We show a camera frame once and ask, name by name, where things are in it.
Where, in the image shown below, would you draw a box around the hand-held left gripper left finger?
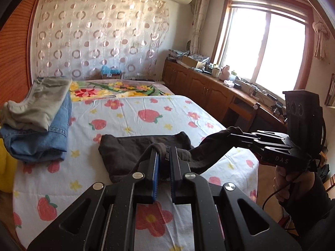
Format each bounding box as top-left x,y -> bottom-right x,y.
27,144 -> 160,251

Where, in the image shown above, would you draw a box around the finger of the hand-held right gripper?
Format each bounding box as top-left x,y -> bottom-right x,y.
255,130 -> 291,142
227,133 -> 284,152

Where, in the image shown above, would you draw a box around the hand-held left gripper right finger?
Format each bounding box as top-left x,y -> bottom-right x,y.
169,145 -> 302,251

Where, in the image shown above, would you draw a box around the black pants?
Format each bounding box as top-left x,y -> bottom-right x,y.
98,126 -> 246,184

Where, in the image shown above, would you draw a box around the person's right forearm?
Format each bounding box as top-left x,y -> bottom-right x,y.
284,173 -> 335,237

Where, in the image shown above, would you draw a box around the folded grey-green pants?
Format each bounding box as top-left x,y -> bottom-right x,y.
0,76 -> 73,133

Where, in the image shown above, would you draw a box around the person's right hand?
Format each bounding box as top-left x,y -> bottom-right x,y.
273,165 -> 318,205

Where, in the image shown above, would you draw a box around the long wooden cabinet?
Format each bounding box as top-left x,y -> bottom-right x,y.
162,59 -> 288,137

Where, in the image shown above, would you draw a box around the strawberry print bed sheet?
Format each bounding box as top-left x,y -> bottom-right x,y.
13,94 -> 259,251

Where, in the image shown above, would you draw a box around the floral pillow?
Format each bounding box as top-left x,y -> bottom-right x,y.
68,80 -> 175,102

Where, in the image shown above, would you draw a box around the tied patterned window curtain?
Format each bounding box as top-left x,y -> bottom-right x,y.
313,19 -> 332,64

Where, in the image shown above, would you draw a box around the open cardboard box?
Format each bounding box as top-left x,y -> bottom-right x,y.
182,55 -> 208,69

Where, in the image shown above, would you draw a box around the folded blue jeans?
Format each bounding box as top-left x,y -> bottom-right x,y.
0,91 -> 73,164

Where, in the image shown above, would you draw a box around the blue cloth bundle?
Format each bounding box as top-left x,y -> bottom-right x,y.
102,65 -> 122,75

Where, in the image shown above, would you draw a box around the yellow plush toy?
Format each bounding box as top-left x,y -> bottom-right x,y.
0,138 -> 18,193

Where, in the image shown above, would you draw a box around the circle pattern sheer curtain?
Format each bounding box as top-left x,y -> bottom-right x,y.
37,0 -> 170,80

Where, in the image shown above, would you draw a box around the wooden slatted wardrobe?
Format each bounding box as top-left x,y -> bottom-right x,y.
0,0 -> 51,105

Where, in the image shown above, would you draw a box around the framed wall picture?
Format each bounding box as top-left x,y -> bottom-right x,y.
325,73 -> 335,108

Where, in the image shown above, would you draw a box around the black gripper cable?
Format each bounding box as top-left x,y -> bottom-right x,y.
262,179 -> 297,210

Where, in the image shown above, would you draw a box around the wooden frame window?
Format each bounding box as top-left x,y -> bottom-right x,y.
211,0 -> 315,95

